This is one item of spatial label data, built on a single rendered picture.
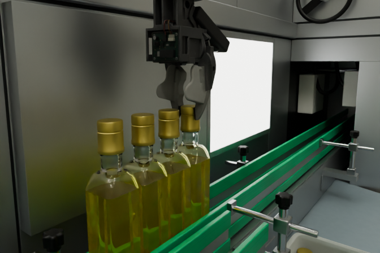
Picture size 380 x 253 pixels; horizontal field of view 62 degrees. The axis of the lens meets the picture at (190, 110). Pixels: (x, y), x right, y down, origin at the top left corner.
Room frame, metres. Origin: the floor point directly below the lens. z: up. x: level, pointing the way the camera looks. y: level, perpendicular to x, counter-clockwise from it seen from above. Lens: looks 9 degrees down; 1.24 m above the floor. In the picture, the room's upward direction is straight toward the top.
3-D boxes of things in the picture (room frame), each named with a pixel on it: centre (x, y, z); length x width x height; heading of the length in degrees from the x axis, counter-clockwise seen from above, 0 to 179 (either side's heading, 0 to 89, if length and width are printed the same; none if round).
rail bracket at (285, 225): (0.54, -0.15, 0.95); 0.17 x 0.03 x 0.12; 53
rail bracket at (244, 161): (0.85, -0.13, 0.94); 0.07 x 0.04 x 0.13; 53
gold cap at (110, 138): (0.42, 0.11, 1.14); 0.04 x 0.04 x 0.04
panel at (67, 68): (0.81, -0.02, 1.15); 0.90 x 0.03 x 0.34; 143
